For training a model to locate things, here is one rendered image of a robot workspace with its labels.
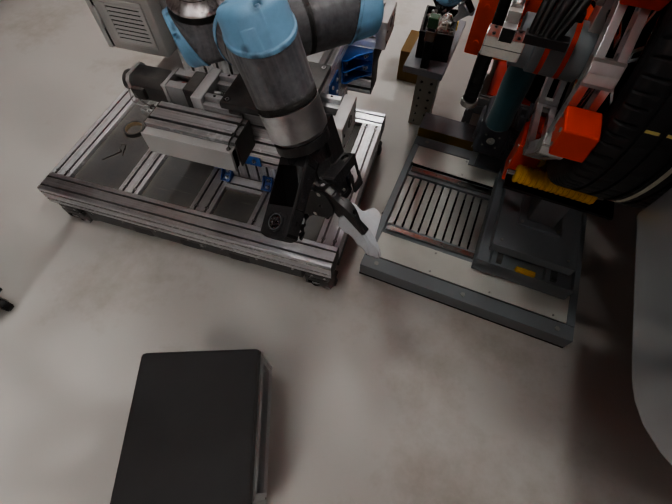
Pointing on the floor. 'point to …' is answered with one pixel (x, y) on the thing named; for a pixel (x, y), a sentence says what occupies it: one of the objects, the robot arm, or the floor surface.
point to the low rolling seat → (197, 430)
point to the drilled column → (423, 99)
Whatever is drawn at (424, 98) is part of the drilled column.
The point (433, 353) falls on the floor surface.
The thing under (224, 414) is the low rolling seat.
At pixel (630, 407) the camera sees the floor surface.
